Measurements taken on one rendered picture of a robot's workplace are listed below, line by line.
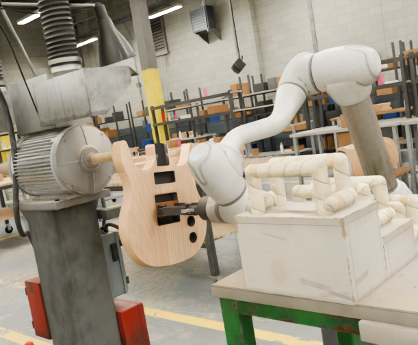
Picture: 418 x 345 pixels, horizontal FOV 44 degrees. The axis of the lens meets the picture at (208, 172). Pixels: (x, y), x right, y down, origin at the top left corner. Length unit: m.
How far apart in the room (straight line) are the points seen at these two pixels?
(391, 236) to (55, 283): 1.34
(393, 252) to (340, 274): 0.19
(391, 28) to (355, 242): 12.14
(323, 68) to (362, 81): 0.13
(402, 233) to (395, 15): 11.94
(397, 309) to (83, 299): 1.35
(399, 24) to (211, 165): 11.84
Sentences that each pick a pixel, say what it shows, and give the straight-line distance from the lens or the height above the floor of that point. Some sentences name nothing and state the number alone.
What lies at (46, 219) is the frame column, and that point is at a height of 1.05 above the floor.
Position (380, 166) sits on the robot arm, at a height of 1.06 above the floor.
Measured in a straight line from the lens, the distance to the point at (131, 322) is 2.23.
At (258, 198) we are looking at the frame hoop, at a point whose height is 1.14.
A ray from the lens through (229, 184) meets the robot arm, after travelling 1.37.
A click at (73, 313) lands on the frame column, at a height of 0.69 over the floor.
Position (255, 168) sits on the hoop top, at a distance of 1.11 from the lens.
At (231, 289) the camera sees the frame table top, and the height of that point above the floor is 0.93.
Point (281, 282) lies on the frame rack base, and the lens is 1.14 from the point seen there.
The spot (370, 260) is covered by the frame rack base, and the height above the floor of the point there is 0.99.
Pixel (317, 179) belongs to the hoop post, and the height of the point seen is 1.18.
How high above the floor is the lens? 1.33
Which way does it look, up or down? 6 degrees down
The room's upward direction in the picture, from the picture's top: 9 degrees counter-clockwise
